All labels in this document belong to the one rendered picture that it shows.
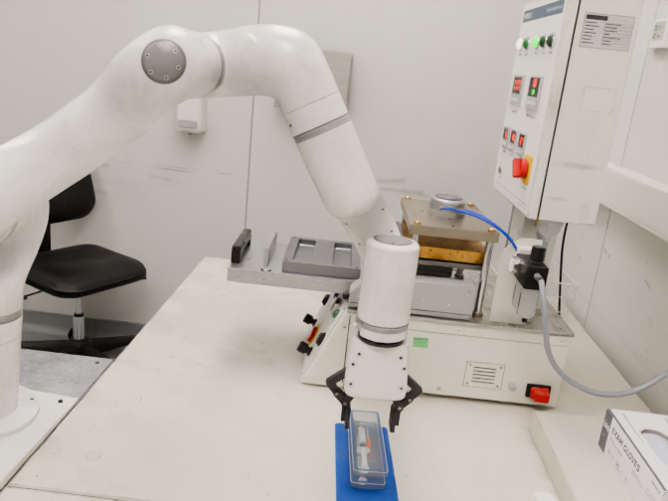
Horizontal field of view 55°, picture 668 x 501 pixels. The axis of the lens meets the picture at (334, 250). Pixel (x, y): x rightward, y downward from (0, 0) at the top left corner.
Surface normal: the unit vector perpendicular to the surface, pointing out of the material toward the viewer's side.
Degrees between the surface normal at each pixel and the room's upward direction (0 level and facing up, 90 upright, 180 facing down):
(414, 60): 90
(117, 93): 110
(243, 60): 100
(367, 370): 90
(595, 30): 90
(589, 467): 0
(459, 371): 90
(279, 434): 0
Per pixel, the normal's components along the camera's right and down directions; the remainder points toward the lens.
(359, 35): -0.05, 0.28
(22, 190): 0.46, 0.20
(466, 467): 0.10, -0.96
